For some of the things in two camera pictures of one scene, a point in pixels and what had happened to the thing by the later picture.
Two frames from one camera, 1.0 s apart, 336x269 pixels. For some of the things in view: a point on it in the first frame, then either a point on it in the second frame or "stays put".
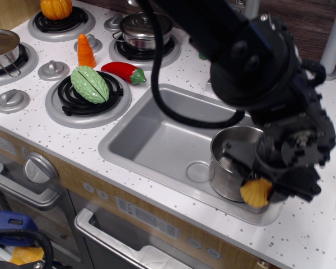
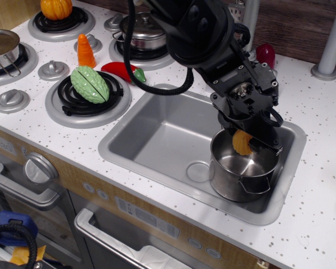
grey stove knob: [54, 71] stays put
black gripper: [295, 131] → [248, 97]
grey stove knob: [112, 23] stays put
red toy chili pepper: [125, 72] stays put
